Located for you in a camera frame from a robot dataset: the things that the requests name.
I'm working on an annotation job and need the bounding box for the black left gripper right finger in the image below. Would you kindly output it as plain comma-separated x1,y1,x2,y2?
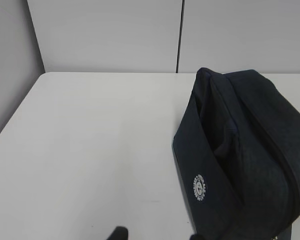
189,233,206,240

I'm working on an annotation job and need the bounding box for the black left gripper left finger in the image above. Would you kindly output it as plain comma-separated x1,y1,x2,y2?
107,226,129,240

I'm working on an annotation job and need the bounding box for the dark blue zip bag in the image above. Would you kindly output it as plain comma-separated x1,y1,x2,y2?
172,68,300,240

